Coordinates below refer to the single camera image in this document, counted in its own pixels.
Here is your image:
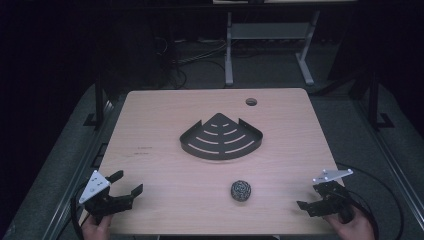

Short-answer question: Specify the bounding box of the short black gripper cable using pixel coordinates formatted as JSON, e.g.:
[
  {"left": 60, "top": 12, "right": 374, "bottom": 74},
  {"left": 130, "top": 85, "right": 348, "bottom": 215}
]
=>
[{"left": 348, "top": 191, "right": 381, "bottom": 240}]

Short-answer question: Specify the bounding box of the long black gripper cable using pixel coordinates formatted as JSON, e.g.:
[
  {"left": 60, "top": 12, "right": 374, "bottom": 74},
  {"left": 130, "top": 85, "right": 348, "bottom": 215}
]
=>
[{"left": 334, "top": 162, "right": 405, "bottom": 240}]

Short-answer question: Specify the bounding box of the bundle of floor cables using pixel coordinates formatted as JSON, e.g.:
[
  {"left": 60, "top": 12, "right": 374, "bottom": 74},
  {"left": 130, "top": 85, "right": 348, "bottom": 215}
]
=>
[{"left": 153, "top": 35, "right": 228, "bottom": 90}]

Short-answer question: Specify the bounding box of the person's right hand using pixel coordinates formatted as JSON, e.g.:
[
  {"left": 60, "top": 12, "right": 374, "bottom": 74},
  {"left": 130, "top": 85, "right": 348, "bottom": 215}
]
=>
[{"left": 323, "top": 205, "right": 376, "bottom": 240}]

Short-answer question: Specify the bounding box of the black metal corner shelf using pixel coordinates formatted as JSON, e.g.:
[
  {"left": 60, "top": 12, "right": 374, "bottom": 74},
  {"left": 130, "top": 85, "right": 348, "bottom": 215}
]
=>
[{"left": 179, "top": 112, "right": 264, "bottom": 161}]

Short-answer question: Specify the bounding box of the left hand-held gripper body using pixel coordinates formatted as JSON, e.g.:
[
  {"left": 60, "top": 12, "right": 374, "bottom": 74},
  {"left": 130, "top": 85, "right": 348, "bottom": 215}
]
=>
[{"left": 78, "top": 170, "right": 134, "bottom": 225}]

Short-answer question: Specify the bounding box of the black looped gripper cable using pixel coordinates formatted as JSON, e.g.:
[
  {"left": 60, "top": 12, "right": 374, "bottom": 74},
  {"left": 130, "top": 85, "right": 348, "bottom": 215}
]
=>
[{"left": 69, "top": 181, "right": 93, "bottom": 240}]

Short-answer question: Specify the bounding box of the black upright post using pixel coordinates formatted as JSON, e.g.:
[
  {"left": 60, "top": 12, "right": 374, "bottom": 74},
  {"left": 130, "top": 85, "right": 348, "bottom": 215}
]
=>
[
  {"left": 83, "top": 74, "right": 106, "bottom": 131},
  {"left": 366, "top": 69, "right": 396, "bottom": 132}
]

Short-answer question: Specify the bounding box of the grey metal stand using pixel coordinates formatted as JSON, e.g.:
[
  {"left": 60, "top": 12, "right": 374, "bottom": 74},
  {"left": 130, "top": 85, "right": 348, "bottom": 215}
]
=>
[{"left": 224, "top": 10, "right": 322, "bottom": 87}]

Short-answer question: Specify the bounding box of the aluminium frame rail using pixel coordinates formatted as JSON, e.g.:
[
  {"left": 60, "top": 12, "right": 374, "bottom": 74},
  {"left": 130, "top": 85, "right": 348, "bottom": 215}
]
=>
[
  {"left": 353, "top": 98, "right": 424, "bottom": 231},
  {"left": 41, "top": 94, "right": 127, "bottom": 240}
]

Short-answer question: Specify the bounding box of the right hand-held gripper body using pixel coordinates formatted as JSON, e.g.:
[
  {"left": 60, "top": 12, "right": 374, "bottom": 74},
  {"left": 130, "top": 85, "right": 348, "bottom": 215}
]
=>
[{"left": 312, "top": 168, "right": 356, "bottom": 225}]

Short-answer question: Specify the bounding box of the person's left hand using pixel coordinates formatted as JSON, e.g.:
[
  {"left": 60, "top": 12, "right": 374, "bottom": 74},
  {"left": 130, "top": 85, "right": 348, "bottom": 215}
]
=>
[{"left": 81, "top": 214, "right": 114, "bottom": 240}]

